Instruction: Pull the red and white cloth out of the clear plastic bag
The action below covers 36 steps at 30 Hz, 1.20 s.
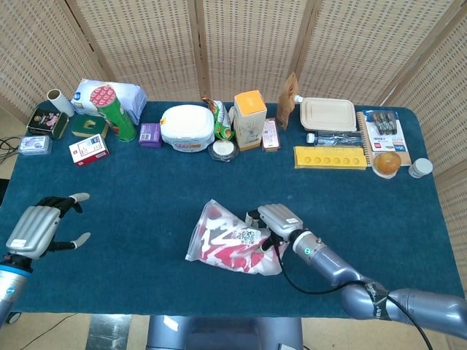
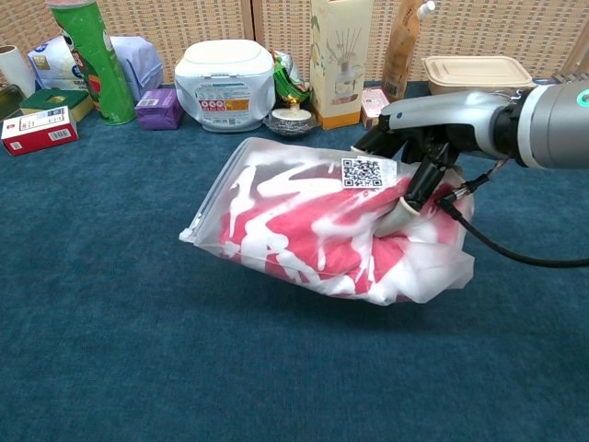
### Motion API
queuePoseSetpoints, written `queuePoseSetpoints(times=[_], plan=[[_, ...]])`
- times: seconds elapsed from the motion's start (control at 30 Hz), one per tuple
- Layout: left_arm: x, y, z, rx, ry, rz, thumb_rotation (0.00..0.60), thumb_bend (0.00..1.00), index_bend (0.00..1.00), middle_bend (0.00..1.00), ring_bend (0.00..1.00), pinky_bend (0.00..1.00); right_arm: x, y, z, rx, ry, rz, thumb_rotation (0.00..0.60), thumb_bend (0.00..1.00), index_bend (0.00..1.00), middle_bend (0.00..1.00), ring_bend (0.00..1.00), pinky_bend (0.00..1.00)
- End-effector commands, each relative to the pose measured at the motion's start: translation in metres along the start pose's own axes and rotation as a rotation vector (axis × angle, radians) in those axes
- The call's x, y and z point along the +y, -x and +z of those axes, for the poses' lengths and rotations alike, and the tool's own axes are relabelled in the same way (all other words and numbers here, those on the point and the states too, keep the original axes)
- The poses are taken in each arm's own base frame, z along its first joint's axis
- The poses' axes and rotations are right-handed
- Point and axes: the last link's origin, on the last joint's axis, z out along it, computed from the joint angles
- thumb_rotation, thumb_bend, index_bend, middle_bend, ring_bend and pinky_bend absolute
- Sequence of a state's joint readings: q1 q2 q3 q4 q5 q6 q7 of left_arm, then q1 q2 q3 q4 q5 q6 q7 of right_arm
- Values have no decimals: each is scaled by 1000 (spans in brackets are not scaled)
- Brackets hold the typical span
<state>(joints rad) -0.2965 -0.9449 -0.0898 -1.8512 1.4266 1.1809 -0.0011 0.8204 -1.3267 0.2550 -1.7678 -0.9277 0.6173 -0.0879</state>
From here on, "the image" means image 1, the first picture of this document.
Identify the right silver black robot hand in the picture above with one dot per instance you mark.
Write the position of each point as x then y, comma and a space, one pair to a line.
281, 218

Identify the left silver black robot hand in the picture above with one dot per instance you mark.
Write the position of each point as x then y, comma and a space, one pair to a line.
33, 226

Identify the red white printed garment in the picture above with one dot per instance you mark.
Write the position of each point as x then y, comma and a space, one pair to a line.
233, 255

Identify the translucent zip bag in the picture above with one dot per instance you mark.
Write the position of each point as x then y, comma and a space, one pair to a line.
208, 218

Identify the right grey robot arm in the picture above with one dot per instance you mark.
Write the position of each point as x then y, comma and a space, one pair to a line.
328, 259

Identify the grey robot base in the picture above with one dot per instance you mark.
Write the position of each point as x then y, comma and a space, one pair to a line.
226, 333

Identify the green snack packet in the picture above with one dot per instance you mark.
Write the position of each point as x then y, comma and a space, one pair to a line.
222, 124

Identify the white blue snack bag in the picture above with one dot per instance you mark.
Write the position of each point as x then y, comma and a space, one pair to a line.
131, 98

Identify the yellow ice tray mould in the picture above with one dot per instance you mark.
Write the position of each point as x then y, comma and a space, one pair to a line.
328, 157

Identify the clear blue-label packet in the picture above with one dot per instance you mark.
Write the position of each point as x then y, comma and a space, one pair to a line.
34, 145

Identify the small pink box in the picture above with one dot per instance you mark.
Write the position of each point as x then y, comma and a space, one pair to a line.
271, 135

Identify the red white carton box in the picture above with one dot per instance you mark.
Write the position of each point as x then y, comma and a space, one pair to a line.
89, 151

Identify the black caster wheel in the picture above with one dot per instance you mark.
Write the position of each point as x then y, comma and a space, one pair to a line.
11, 318

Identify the clear plastic water bottle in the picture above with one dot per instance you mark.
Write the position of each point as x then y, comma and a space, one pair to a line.
335, 138

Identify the dark green tin box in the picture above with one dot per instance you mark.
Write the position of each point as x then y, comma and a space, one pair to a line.
45, 122

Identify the tall beige orange carton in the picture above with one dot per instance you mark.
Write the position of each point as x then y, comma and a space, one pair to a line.
250, 116

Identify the green yellow sponge box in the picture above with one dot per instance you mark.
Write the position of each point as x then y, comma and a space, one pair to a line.
82, 127

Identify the blue carpet table cover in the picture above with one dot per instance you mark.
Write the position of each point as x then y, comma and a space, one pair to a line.
146, 204

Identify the beige lidded lunch container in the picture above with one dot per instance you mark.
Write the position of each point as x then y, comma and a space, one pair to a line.
328, 113

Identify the brown spout pouch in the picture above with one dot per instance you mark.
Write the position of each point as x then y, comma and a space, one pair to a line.
288, 102

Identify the orange jelly cup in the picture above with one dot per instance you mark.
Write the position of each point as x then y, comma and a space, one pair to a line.
387, 164

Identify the white paper roll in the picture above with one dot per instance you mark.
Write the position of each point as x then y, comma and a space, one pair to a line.
60, 102

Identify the metal table foot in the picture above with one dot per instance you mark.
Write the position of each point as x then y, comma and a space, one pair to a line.
107, 333

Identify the white wet wipes tub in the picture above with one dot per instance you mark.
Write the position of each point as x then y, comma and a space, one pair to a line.
188, 125

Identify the white blister pack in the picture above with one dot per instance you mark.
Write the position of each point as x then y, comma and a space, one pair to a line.
386, 135

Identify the green chips can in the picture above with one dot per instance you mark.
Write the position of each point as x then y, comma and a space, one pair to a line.
120, 120

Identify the kraft spiral notebook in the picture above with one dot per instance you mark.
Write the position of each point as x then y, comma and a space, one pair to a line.
405, 156

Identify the small purple box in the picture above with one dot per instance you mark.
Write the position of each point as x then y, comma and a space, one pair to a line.
150, 135

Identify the small white jar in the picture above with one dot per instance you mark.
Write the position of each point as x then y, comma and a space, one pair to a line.
420, 167

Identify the woven folding screen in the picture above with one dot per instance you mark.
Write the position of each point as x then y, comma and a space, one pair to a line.
255, 43

